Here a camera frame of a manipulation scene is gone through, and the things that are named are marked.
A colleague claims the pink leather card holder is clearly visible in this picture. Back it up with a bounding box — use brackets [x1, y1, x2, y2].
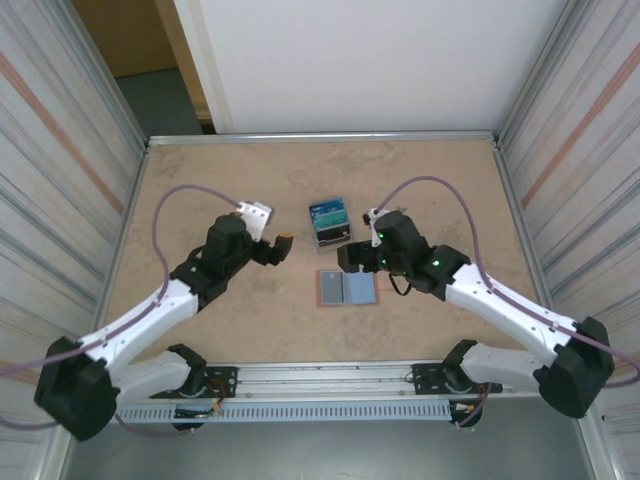
[315, 269, 394, 310]

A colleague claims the teal credit card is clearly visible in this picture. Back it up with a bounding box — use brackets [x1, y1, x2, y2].
[311, 210, 349, 229]

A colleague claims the small green circuit board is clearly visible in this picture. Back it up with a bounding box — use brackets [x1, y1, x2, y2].
[173, 403, 224, 419]

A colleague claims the striped translucent side panel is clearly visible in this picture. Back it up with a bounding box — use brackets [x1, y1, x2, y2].
[499, 0, 640, 396]
[0, 0, 149, 436]

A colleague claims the brown wooden door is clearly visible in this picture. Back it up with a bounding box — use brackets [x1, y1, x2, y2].
[72, 0, 177, 76]

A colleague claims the thin black cable loop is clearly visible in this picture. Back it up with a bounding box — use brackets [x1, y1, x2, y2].
[387, 274, 414, 298]

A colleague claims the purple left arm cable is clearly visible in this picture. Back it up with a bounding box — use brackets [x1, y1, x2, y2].
[0, 183, 246, 439]

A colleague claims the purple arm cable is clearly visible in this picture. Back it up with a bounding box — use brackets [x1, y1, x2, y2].
[377, 175, 640, 429]
[0, 183, 246, 439]

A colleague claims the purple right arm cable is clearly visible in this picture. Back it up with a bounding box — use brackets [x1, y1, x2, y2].
[377, 175, 640, 429]

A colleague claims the aluminium table side rail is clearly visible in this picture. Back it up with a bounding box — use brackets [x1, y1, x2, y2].
[492, 142, 566, 357]
[88, 142, 151, 351]

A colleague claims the aluminium frame crossbar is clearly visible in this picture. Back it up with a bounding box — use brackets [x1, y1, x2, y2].
[146, 130, 503, 148]

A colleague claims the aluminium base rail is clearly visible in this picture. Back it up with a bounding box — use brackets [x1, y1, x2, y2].
[114, 357, 599, 404]

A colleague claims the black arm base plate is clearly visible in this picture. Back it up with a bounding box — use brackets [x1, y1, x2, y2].
[148, 366, 239, 400]
[410, 363, 454, 396]

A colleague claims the grey slotted cable duct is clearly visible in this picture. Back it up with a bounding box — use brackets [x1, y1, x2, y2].
[114, 402, 454, 425]

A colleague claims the aluminium corner post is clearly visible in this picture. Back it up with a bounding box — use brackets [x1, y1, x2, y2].
[62, 0, 151, 151]
[497, 0, 599, 146]

